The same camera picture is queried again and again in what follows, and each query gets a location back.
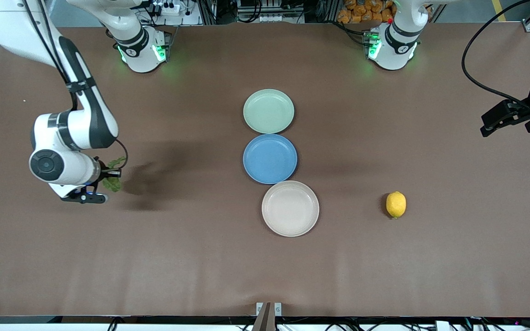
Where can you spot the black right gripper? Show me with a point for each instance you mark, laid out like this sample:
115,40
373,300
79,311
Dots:
107,173

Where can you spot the green lettuce leaf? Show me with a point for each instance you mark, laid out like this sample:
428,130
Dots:
112,185

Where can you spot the yellow lemon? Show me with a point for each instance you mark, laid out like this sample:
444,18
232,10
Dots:
396,204

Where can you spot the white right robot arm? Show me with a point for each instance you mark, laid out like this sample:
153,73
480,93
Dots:
90,115

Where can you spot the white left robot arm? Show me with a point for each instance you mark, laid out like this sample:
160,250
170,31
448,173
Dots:
396,41

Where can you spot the blue round plate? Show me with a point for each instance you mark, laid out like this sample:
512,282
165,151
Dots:
269,158

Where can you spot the light green round plate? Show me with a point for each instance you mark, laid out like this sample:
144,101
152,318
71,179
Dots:
268,111

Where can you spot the white power strip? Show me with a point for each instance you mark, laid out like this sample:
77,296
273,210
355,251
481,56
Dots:
166,8

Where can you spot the white round plate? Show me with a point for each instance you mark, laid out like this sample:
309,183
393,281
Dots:
290,209

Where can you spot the orange snack bags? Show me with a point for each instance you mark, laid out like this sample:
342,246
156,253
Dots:
366,11

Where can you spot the small white box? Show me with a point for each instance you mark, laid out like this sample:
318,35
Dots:
442,326

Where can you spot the metal equipment rack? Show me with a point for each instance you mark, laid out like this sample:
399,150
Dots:
269,9

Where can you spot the metal table edge bracket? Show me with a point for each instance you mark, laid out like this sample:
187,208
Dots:
265,317

